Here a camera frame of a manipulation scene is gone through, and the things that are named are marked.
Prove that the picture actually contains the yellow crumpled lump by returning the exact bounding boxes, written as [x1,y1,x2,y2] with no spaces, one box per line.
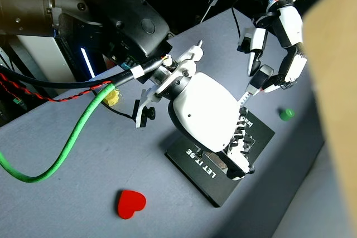
[103,88,122,107]

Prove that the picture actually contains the grey tape measure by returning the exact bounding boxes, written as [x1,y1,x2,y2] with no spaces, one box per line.
[238,64,274,110]

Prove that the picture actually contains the white computer tower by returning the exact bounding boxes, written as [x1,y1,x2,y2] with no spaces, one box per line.
[0,34,97,96]

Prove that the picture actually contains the black Let It Be album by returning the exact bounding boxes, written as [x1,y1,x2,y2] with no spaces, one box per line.
[164,109,276,208]

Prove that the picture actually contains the grey table cloth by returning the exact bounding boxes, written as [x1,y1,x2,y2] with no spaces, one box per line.
[0,8,349,238]

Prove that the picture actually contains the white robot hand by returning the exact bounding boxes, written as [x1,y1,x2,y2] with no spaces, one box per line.
[167,71,257,182]
[237,5,307,94]

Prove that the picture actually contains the red heart block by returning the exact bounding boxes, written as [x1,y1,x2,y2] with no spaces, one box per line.
[117,190,147,220]

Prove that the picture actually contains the tan blurred board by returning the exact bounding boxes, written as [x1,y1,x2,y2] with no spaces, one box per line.
[302,0,357,238]

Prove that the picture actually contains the green cylinder block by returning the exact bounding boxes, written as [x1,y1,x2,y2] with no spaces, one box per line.
[279,107,296,122]

